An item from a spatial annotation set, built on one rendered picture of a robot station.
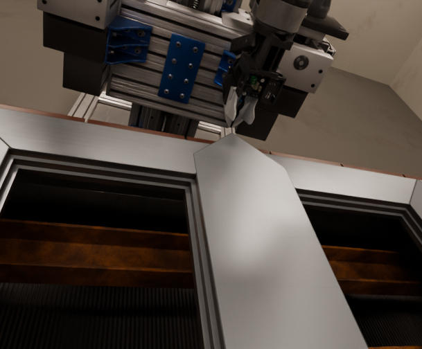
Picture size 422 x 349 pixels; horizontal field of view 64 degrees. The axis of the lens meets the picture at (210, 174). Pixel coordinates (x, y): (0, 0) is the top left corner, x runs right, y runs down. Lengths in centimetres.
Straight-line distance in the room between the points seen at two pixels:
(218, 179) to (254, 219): 9
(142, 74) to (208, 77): 18
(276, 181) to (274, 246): 15
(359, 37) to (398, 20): 45
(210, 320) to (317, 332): 13
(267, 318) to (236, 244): 10
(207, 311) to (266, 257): 11
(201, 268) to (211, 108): 62
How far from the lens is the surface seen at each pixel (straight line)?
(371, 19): 483
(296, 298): 46
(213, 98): 97
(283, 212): 55
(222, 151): 61
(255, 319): 41
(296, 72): 83
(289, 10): 58
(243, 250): 46
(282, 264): 48
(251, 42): 63
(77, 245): 62
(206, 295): 42
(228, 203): 51
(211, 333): 40
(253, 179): 58
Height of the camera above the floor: 118
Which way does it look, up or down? 38 degrees down
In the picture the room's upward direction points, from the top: 22 degrees clockwise
